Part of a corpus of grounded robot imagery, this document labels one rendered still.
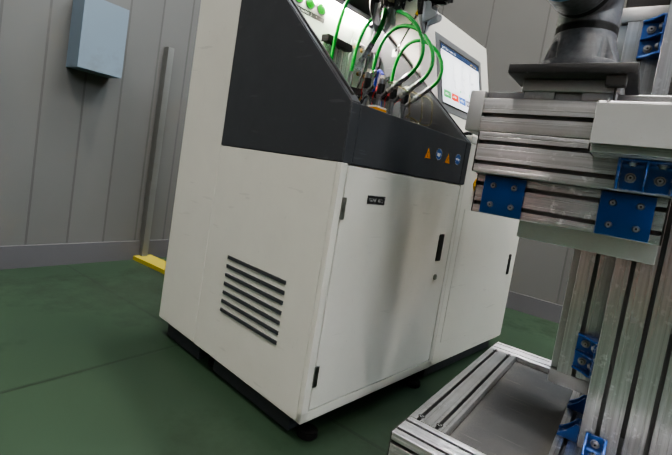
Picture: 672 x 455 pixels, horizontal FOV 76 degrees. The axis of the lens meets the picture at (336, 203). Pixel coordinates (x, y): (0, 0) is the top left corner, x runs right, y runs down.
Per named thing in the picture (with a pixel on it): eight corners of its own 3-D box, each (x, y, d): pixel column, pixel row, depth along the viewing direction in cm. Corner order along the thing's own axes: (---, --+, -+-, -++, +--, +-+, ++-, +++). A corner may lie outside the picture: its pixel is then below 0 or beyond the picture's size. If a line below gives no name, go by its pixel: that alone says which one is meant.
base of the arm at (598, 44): (620, 87, 92) (630, 41, 91) (617, 67, 80) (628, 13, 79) (544, 86, 101) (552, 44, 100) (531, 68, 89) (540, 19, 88)
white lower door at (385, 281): (309, 412, 117) (349, 165, 112) (303, 408, 119) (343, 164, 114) (430, 360, 165) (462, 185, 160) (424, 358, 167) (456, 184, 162)
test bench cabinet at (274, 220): (294, 450, 117) (341, 162, 111) (189, 361, 156) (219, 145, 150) (427, 383, 169) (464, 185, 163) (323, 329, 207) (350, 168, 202)
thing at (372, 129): (352, 164, 114) (361, 103, 113) (340, 162, 117) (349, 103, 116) (459, 184, 160) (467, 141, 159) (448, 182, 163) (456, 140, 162)
